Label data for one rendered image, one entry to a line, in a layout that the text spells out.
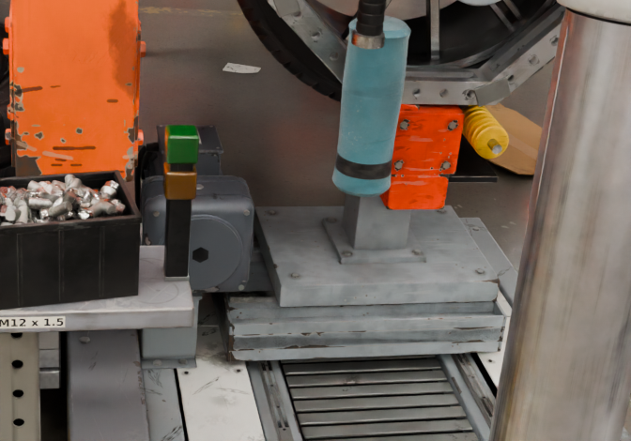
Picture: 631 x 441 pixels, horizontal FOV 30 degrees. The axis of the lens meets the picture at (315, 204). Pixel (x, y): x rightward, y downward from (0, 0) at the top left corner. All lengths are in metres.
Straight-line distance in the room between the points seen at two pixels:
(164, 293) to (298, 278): 0.54
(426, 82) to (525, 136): 1.52
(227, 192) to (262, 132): 1.28
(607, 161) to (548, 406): 0.19
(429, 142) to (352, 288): 0.32
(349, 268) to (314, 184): 0.84
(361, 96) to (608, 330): 0.88
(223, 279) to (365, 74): 0.45
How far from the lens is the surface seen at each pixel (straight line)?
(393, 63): 1.69
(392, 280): 2.07
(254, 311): 2.06
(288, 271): 2.06
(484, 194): 2.98
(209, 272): 1.92
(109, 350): 2.00
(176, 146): 1.47
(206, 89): 3.45
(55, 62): 1.59
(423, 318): 2.09
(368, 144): 1.73
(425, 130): 1.88
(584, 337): 0.88
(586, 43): 0.84
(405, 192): 1.91
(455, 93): 1.88
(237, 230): 1.90
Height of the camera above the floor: 1.24
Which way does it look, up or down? 26 degrees down
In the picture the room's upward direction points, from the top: 6 degrees clockwise
